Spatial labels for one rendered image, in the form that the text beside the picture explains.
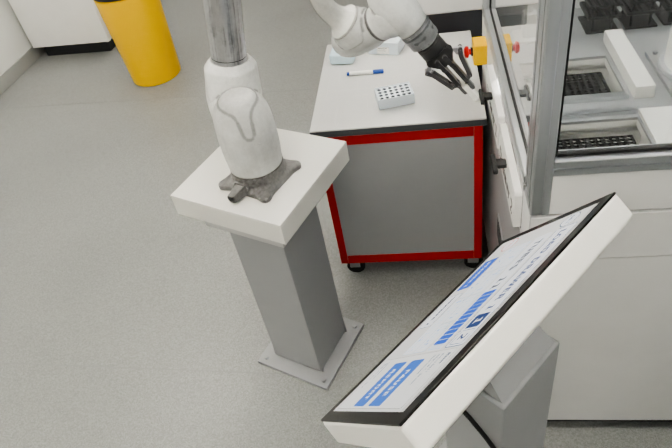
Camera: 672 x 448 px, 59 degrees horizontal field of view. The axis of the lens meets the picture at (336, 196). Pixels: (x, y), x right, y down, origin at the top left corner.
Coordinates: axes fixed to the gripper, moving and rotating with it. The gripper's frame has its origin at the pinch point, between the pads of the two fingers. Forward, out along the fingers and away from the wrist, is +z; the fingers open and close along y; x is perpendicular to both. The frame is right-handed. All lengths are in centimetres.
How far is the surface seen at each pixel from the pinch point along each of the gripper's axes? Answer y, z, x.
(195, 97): -185, -16, 170
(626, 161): 29, 2, -55
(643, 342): 6, 61, -55
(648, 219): 26, 20, -55
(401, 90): -24.9, -1.0, 25.3
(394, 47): -27, -2, 57
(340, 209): -69, 17, 11
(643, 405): -8, 90, -55
